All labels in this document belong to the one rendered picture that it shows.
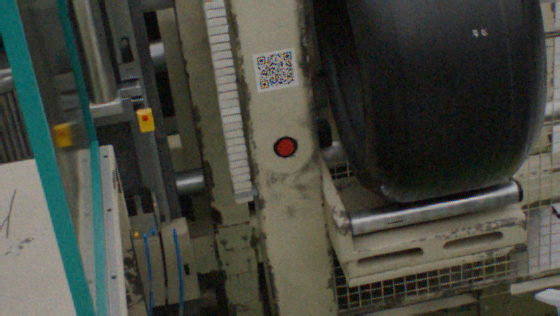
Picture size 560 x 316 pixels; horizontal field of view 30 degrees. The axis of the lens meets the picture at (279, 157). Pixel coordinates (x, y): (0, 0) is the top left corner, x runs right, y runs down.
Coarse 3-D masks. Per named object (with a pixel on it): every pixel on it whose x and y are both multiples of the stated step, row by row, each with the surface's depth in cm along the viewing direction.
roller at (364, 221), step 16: (464, 192) 202; (480, 192) 201; (496, 192) 201; (512, 192) 201; (368, 208) 201; (384, 208) 200; (400, 208) 200; (416, 208) 200; (432, 208) 200; (448, 208) 200; (464, 208) 201; (480, 208) 202; (352, 224) 199; (368, 224) 199; (384, 224) 199; (400, 224) 200
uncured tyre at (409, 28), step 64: (320, 0) 215; (384, 0) 170; (448, 0) 170; (512, 0) 171; (384, 64) 172; (448, 64) 171; (512, 64) 172; (384, 128) 177; (448, 128) 175; (512, 128) 178; (384, 192) 193; (448, 192) 193
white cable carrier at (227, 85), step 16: (208, 0) 181; (208, 16) 182; (224, 16) 184; (208, 32) 185; (224, 32) 185; (224, 48) 186; (224, 64) 187; (224, 80) 189; (224, 96) 190; (224, 112) 192; (224, 128) 194; (240, 128) 194; (240, 144) 196; (240, 160) 197; (240, 176) 199
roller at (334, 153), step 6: (336, 144) 223; (324, 150) 223; (330, 150) 223; (336, 150) 223; (342, 150) 223; (324, 156) 223; (330, 156) 223; (336, 156) 223; (342, 156) 223; (330, 162) 224
